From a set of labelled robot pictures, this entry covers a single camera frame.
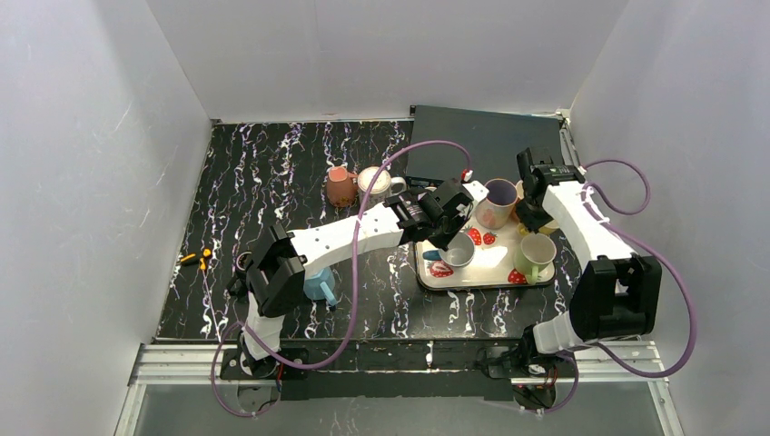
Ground dark flat metal box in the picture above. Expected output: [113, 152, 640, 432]
[404, 105, 564, 186]

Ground white floral mug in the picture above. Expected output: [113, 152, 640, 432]
[356, 166, 407, 210]

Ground brown mug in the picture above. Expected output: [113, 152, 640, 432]
[326, 166, 358, 208]

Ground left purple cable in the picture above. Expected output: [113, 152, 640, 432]
[210, 140, 473, 420]

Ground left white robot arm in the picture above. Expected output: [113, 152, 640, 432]
[230, 179, 489, 372]

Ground yellow mug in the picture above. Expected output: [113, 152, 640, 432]
[517, 221, 559, 236]

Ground yellow black small tool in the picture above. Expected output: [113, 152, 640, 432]
[178, 248, 212, 271]

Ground purple cable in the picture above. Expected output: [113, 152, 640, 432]
[210, 140, 473, 420]
[580, 159, 699, 416]

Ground beige pink mug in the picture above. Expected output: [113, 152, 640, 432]
[476, 178, 518, 230]

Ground small grey blue mug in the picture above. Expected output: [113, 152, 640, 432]
[421, 233, 476, 268]

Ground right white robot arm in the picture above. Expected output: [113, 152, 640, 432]
[516, 147, 662, 354]

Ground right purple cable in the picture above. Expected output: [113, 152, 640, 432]
[580, 159, 699, 416]

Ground light blue faceted mug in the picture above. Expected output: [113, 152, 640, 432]
[303, 267, 338, 311]

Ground strawberry print white tray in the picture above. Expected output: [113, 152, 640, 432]
[415, 218, 529, 291]

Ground light green mug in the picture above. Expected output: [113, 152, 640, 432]
[513, 233, 557, 285]

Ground black mug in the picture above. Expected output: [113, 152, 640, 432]
[226, 251, 253, 301]

